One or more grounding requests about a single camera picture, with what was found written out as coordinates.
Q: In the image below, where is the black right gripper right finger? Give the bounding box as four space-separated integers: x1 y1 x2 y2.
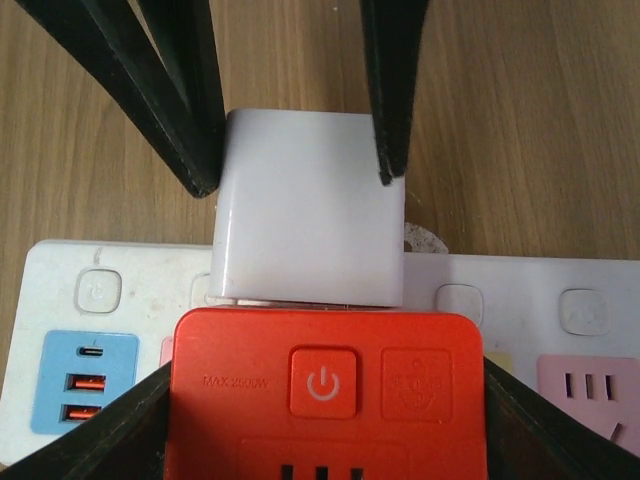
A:
484 359 639 479

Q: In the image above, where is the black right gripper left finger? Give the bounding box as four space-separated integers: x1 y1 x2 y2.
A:
1 363 171 479

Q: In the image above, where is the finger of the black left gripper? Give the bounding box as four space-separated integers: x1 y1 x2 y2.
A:
19 1 226 198
359 0 430 186

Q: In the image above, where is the red socket cube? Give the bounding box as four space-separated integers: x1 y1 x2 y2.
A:
164 308 488 479

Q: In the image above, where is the white charger plug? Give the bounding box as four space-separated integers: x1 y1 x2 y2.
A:
209 109 405 307

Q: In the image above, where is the white power strip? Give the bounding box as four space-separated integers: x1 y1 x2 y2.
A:
1 240 639 465

